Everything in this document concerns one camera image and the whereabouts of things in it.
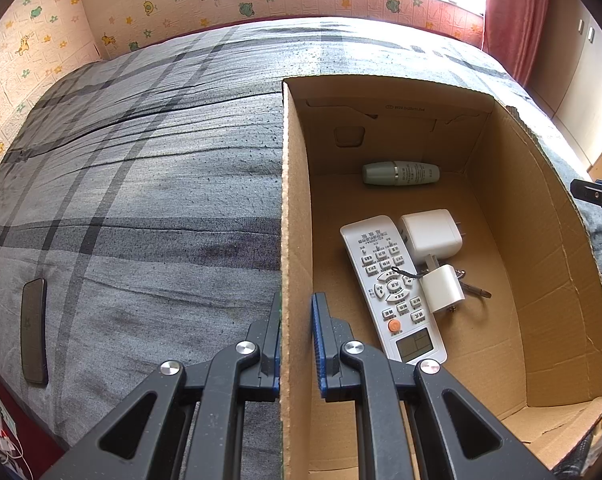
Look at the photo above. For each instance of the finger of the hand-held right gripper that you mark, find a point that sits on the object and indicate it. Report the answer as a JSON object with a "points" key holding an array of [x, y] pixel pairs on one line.
{"points": [[598, 194]]}

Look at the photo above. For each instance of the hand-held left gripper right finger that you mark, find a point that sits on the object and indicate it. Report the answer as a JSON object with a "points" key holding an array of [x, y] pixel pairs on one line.
{"points": [[319, 345]]}

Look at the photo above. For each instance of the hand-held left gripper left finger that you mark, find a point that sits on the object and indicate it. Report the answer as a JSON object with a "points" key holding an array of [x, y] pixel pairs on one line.
{"points": [[276, 355]]}

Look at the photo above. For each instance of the cardboard box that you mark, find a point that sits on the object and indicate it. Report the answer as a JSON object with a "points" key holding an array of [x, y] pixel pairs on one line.
{"points": [[531, 270]]}

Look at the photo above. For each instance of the small white charger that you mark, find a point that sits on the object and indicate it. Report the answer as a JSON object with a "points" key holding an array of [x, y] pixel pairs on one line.
{"points": [[443, 287]]}

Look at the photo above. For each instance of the metal key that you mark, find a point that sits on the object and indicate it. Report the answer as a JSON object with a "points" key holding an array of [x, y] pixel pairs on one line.
{"points": [[476, 290]]}

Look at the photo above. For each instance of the large white charger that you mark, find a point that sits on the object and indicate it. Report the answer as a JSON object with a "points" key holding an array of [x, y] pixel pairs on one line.
{"points": [[431, 232]]}

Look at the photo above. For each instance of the pale green bottle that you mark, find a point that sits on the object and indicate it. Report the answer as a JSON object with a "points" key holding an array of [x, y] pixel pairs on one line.
{"points": [[401, 172]]}

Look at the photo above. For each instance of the white remote control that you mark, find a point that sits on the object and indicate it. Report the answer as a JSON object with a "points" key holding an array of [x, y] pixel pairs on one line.
{"points": [[376, 260]]}

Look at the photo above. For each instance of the beige wardrobe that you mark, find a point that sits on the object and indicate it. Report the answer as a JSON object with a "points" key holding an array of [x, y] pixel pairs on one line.
{"points": [[581, 80]]}

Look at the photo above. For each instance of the red curtain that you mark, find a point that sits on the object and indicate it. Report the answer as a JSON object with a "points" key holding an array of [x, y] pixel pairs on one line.
{"points": [[518, 15]]}

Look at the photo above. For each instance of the grey plaid blanket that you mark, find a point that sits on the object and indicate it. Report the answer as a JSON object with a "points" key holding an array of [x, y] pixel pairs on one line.
{"points": [[156, 185]]}

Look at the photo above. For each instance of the dark smartphone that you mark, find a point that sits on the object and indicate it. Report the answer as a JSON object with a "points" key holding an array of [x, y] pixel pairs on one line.
{"points": [[34, 332]]}

